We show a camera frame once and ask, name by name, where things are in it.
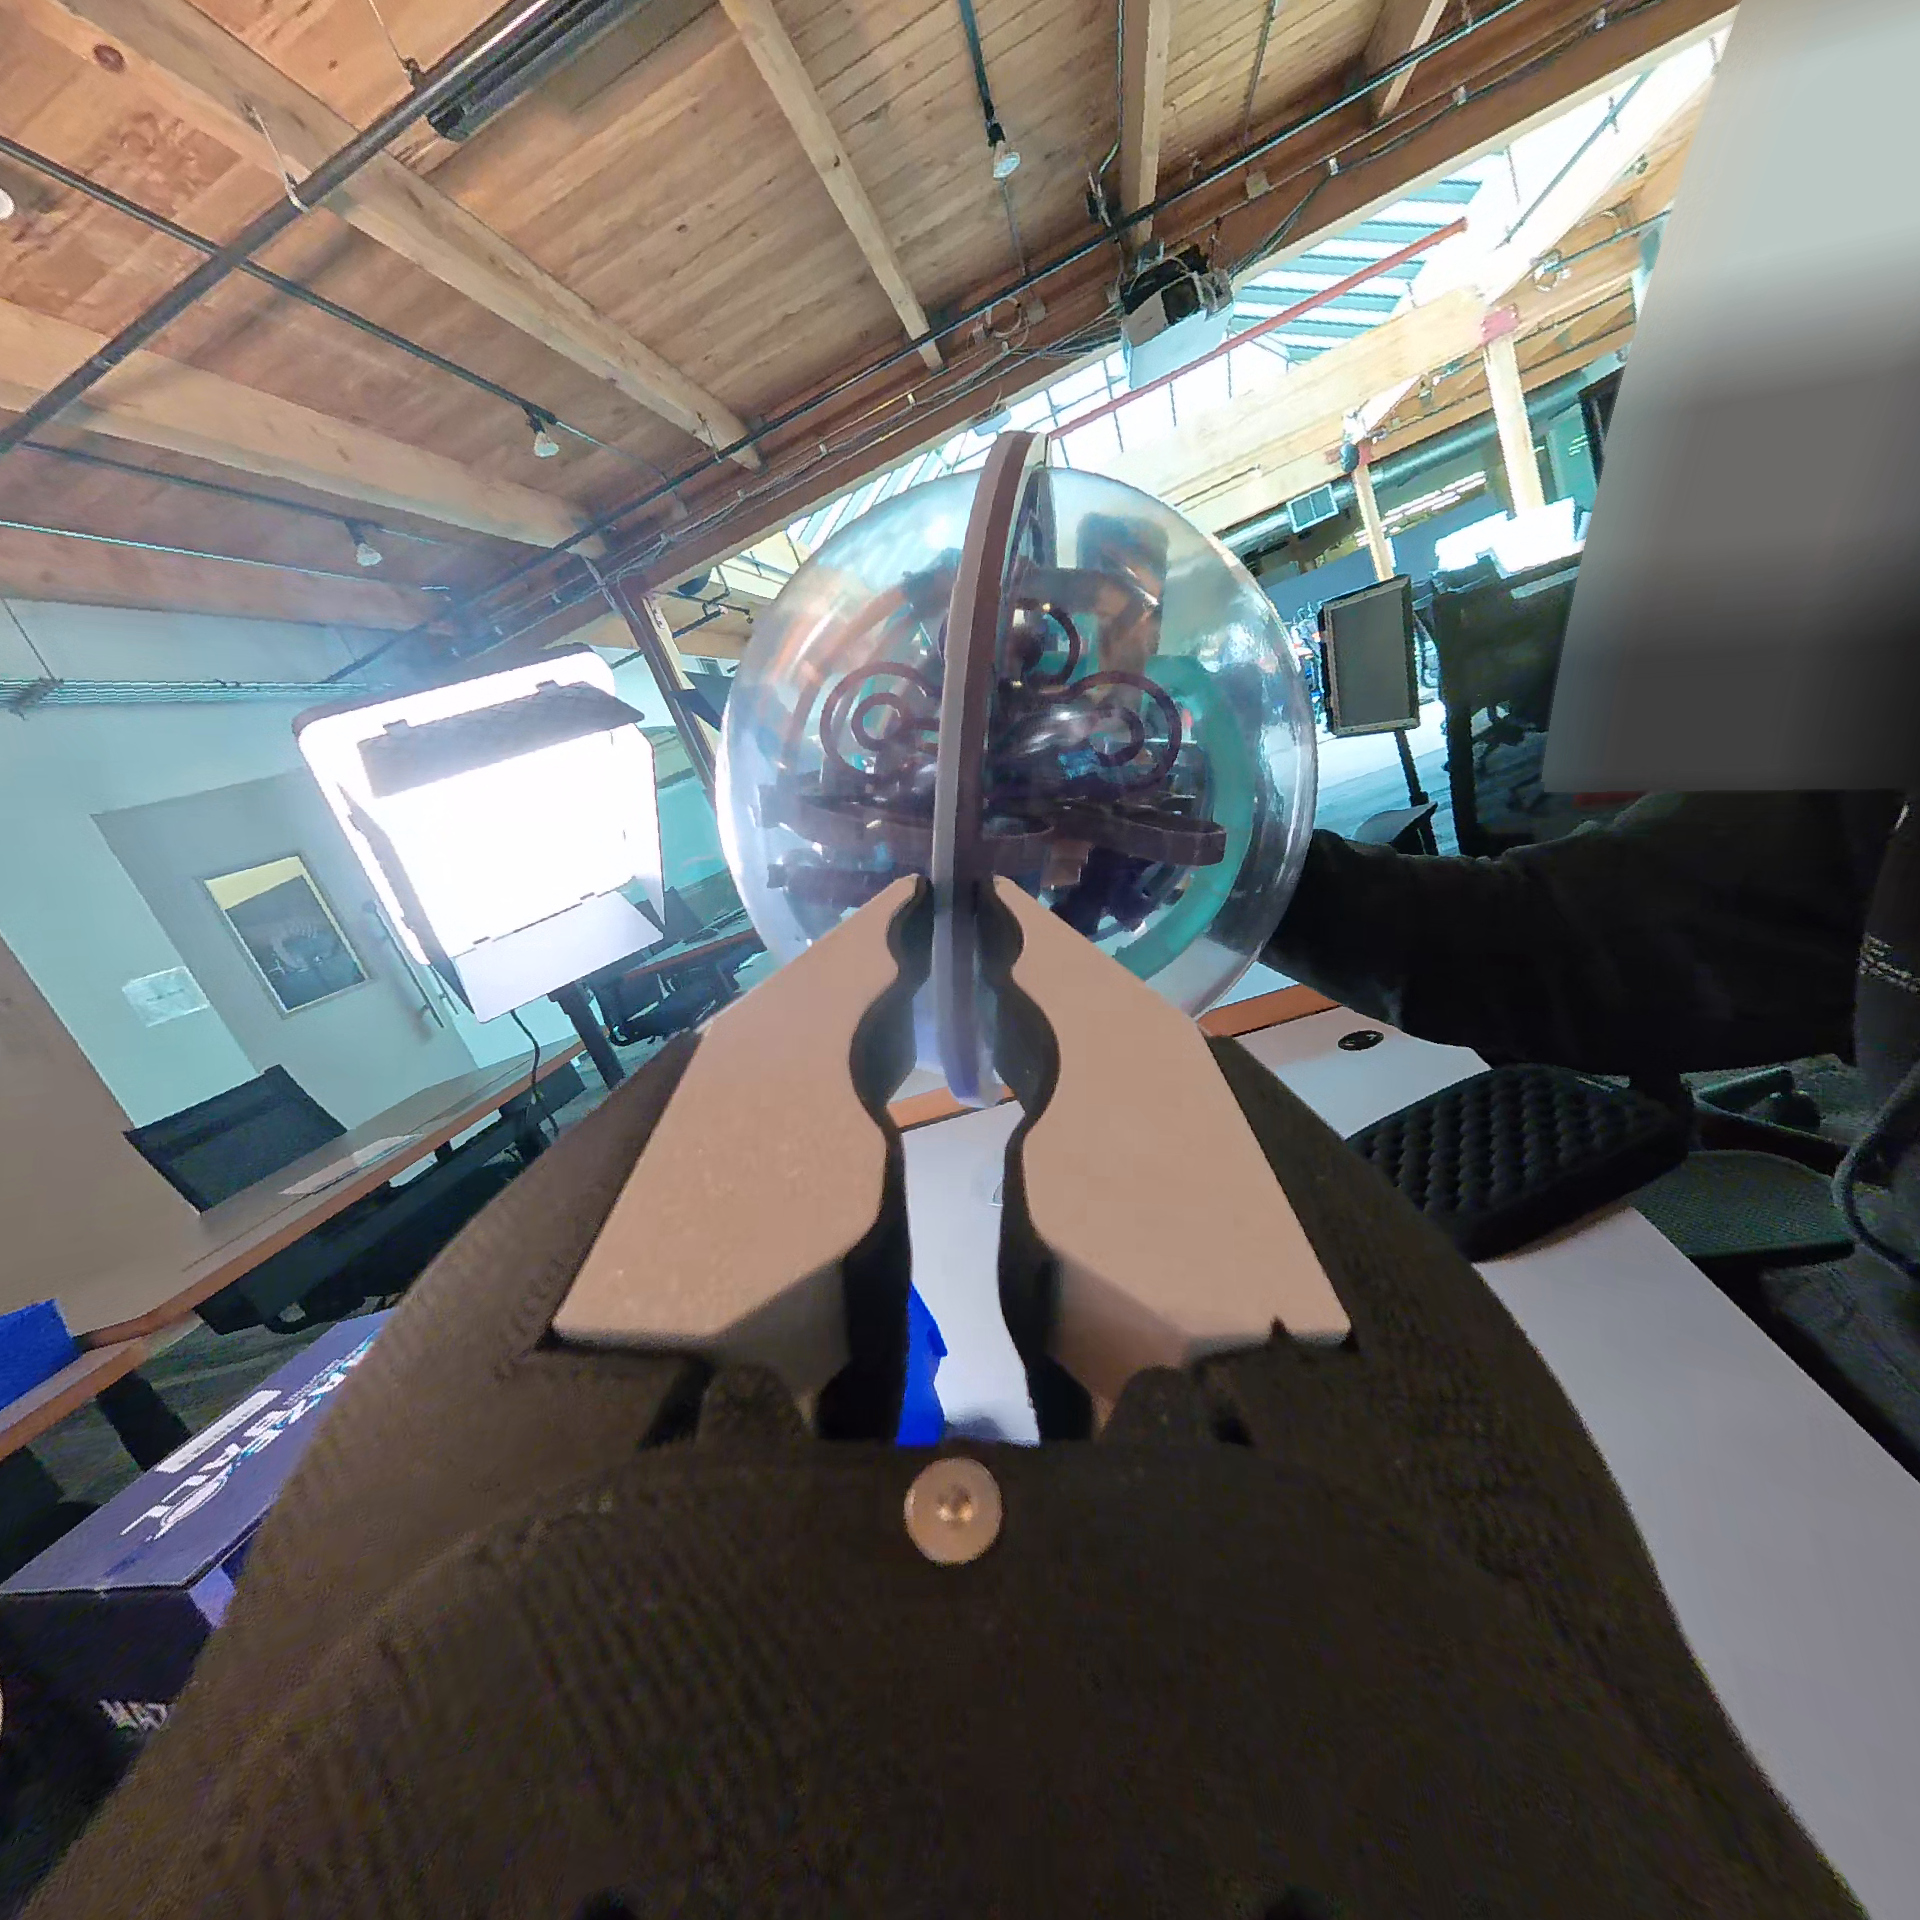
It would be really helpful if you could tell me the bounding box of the framed wall picture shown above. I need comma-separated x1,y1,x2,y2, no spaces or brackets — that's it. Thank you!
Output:
200,854,369,1020

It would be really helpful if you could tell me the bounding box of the black screen on stand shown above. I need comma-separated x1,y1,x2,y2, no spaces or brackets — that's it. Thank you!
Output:
1318,577,1421,736

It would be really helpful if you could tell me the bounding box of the orange-edged grey desk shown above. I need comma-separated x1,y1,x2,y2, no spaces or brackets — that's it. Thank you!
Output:
895,982,1502,1145

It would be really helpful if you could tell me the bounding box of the grey-green chair seat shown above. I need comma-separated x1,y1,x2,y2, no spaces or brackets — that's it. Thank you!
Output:
1633,1147,1856,1265

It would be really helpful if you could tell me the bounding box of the blue plastic bin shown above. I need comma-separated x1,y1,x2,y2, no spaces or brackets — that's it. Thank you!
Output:
0,1304,80,1412
895,1289,954,1449

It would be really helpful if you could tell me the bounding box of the wooden-top black-leg desk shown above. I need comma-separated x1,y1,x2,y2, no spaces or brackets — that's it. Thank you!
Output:
60,1036,590,1353

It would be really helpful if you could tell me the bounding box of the dark blue toy package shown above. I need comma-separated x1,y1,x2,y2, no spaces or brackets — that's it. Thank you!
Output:
0,1306,399,1712

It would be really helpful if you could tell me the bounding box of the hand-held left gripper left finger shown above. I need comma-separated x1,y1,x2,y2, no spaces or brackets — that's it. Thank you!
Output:
544,873,930,1432

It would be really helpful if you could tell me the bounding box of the ceiling-mounted grey box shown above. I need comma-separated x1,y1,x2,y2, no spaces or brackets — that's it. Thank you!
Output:
1117,248,1239,386

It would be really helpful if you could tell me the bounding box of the bright studio light panel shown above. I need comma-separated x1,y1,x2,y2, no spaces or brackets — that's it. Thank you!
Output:
293,644,672,1024

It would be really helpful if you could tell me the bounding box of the clear plastic maze ball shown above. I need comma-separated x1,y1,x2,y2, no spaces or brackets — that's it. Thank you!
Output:
717,433,1321,1113

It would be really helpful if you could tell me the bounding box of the black perforated chair armrest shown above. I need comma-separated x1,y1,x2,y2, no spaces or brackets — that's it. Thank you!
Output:
1350,1066,1696,1262

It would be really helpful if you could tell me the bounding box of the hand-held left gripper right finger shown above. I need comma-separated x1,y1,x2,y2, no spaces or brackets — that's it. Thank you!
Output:
986,883,1361,1432

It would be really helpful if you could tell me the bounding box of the black office chair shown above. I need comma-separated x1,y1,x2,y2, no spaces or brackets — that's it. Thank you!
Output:
127,1066,350,1211

